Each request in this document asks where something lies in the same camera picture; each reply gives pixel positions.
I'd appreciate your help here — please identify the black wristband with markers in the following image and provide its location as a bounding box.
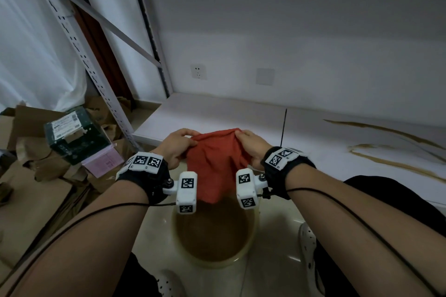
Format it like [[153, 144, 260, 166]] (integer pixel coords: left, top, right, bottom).
[[261, 147, 317, 200], [115, 151, 171, 205]]

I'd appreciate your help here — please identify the person's left forearm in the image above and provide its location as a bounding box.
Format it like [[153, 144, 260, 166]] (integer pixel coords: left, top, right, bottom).
[[0, 180, 151, 297]]

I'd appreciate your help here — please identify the person's right hand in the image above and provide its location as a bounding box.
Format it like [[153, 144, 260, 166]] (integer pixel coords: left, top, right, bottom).
[[234, 129, 274, 171]]

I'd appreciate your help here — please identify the person's right forearm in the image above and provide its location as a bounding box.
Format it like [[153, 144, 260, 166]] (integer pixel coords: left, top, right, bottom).
[[285, 164, 446, 297]]

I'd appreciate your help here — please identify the pile of cardboard boxes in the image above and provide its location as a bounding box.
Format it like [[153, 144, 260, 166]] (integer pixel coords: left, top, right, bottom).
[[0, 95, 154, 284]]

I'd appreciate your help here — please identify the black right wristband with markers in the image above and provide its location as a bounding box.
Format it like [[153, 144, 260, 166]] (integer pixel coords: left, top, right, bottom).
[[261, 147, 317, 200]]

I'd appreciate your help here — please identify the white wall socket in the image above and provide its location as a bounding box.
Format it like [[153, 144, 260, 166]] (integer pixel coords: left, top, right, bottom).
[[190, 63, 208, 81]]

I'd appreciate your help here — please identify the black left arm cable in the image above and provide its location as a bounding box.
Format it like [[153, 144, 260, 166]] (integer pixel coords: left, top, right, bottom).
[[3, 202, 177, 297]]

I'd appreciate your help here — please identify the blank white wall plate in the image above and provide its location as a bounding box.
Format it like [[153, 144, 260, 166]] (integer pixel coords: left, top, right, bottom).
[[256, 67, 276, 86]]

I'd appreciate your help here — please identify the yellow plastic basin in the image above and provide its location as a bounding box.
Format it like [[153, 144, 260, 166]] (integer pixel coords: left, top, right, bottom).
[[171, 195, 260, 270]]

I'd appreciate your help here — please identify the dark green labelled box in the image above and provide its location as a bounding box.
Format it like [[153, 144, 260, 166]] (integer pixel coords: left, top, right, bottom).
[[43, 106, 112, 166]]

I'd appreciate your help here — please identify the black left wristband with markers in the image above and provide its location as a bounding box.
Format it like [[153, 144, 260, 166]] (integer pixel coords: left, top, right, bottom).
[[115, 151, 171, 205]]

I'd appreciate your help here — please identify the person's left hand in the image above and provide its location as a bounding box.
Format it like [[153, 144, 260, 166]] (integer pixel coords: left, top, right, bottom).
[[150, 128, 202, 170]]

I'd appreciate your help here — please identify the white curtain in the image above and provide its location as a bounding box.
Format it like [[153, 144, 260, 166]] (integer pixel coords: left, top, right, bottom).
[[0, 0, 88, 113]]

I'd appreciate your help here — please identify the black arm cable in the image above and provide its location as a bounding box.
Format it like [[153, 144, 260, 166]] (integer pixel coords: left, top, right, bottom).
[[3, 202, 177, 297], [259, 187, 443, 297]]

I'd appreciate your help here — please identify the pink box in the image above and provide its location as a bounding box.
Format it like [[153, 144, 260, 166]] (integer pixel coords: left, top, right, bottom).
[[80, 143, 125, 179]]

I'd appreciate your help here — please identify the white clog shoe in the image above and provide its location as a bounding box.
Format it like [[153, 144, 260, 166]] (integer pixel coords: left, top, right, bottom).
[[155, 269, 187, 297], [298, 222, 327, 297]]

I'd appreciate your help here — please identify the red cleaning cloth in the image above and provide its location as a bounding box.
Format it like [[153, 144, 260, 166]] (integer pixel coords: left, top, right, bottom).
[[186, 128, 253, 205]]

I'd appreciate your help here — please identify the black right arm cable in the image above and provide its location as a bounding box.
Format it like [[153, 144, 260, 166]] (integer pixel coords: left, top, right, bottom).
[[259, 187, 443, 297]]

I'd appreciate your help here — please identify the white metal shelf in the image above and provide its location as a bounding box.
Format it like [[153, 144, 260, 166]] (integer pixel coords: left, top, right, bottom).
[[22, 0, 446, 207]]

